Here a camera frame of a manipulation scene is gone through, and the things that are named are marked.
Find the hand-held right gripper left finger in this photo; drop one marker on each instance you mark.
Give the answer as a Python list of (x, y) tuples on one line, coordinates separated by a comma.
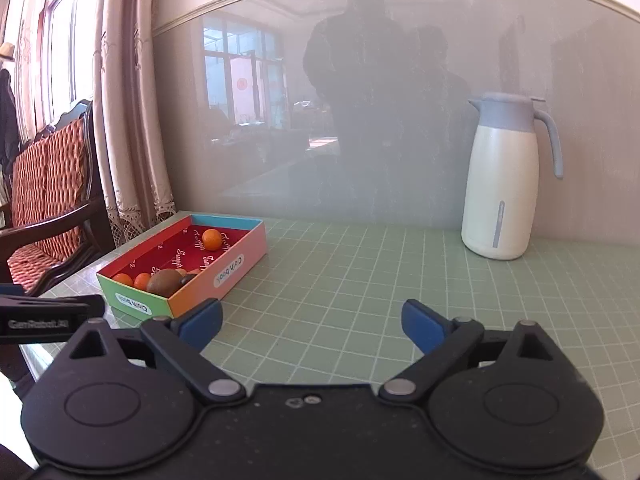
[(202, 322)]

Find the small dark date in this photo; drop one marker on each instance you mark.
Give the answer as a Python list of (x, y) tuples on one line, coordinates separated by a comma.
[(189, 280)]

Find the beige embroidered curtain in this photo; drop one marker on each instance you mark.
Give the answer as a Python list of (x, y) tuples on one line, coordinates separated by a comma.
[(130, 110)]

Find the brown kiwi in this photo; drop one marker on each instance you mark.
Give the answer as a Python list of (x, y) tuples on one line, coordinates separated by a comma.
[(164, 281)]

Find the colourful cardboard box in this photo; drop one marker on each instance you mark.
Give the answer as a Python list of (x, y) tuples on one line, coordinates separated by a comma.
[(235, 265)]

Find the black hanging jacket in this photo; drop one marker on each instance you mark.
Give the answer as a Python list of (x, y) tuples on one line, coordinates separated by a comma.
[(7, 120)]

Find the wooden sofa with red cushions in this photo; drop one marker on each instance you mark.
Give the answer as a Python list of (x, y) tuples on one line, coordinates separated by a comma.
[(47, 185)]

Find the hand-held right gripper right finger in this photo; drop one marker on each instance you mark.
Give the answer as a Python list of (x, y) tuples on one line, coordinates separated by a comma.
[(425, 325)]

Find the white and grey thermos jug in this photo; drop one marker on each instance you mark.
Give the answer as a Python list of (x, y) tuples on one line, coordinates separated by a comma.
[(495, 185)]

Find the straw hat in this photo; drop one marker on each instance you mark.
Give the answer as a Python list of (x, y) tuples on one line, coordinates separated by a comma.
[(6, 51)]

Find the green checked table cover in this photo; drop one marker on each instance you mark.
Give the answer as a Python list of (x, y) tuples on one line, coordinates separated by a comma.
[(400, 285)]

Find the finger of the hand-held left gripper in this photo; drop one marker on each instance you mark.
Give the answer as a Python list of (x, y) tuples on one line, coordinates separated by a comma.
[(10, 290), (50, 304)]

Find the window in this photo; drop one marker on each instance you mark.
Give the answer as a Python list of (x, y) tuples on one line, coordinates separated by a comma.
[(60, 45)]

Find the orange tangerine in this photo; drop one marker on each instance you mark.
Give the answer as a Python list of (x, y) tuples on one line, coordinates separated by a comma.
[(211, 239), (122, 280), (142, 281)]

